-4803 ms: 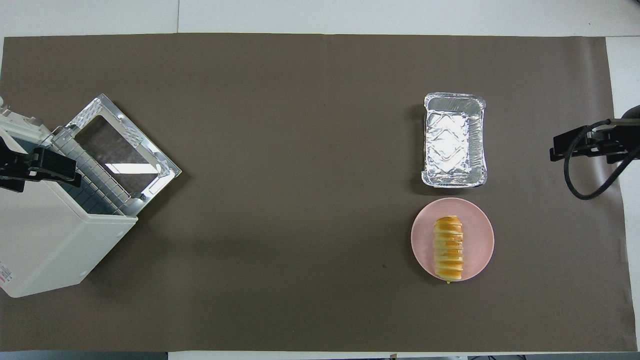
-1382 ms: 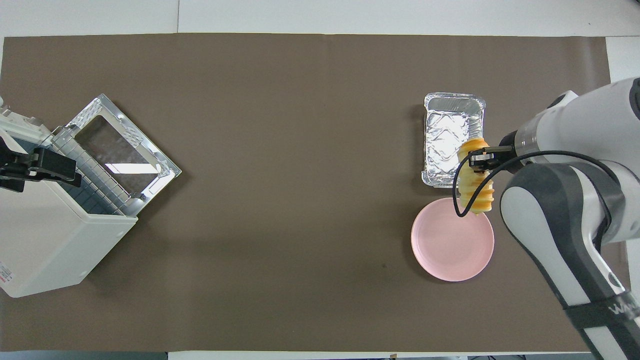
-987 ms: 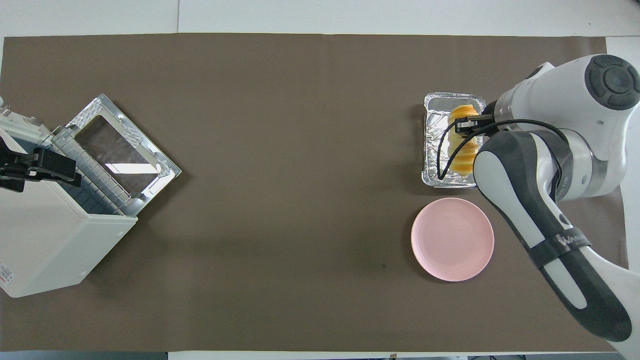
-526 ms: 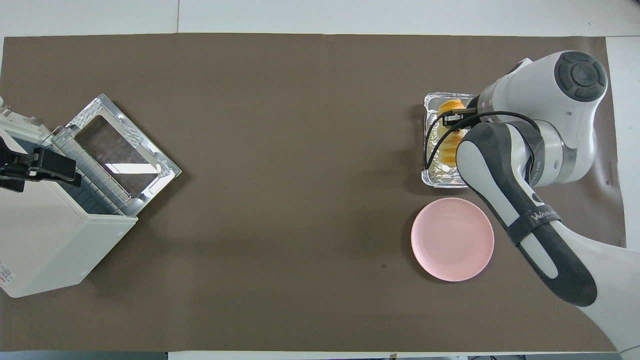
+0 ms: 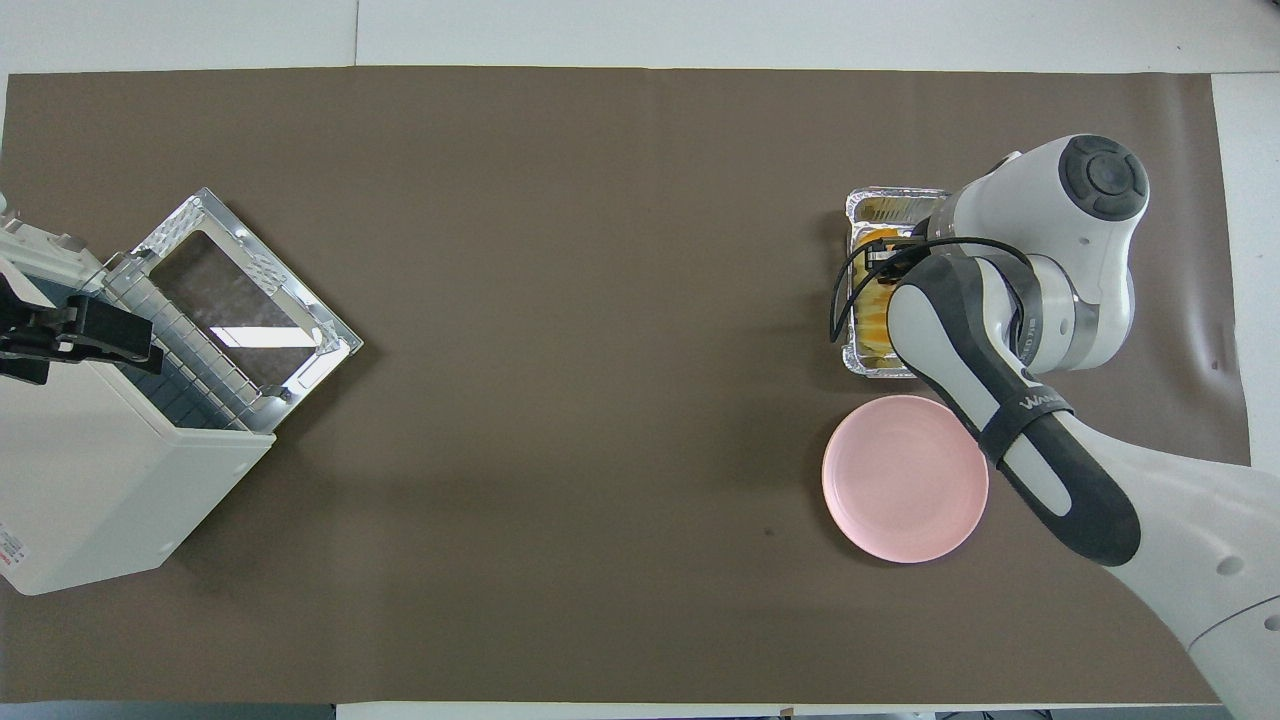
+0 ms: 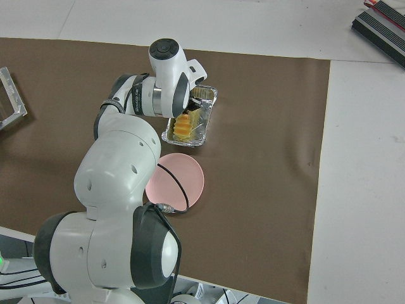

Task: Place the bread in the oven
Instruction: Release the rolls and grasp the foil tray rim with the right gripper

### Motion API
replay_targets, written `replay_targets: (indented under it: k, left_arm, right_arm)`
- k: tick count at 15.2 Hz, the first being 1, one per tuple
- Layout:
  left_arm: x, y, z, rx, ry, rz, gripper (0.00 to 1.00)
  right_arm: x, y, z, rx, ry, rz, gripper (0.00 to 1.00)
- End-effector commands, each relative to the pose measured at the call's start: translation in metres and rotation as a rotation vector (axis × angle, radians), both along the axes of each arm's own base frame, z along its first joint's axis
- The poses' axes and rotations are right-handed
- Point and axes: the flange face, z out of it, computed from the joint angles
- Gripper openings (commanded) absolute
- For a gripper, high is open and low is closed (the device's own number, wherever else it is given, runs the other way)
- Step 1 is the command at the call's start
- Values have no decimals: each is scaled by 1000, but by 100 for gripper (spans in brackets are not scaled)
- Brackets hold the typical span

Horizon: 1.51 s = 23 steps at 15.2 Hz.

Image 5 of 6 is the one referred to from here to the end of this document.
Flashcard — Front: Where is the brown table mat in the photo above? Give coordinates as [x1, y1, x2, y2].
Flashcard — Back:
[0, 66, 1251, 706]

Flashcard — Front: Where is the metal oven wire rack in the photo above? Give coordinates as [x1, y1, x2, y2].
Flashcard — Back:
[100, 255, 276, 433]

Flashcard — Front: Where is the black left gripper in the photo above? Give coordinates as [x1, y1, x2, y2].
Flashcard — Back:
[0, 270, 166, 386]

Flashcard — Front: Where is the yellow sliced bread loaf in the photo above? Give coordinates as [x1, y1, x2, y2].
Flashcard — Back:
[855, 228, 901, 353]

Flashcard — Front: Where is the cream toaster oven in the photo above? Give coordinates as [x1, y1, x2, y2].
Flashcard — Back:
[0, 195, 276, 597]

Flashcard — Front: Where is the aluminium foil tray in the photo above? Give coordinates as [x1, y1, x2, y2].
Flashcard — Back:
[843, 186, 951, 379]

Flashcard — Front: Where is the pink round plate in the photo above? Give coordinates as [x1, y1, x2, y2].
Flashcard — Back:
[822, 394, 990, 564]

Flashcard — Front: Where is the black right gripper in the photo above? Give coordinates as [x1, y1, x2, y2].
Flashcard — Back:
[864, 236, 936, 286]

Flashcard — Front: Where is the glass oven door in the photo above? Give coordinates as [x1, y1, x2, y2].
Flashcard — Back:
[130, 188, 364, 433]

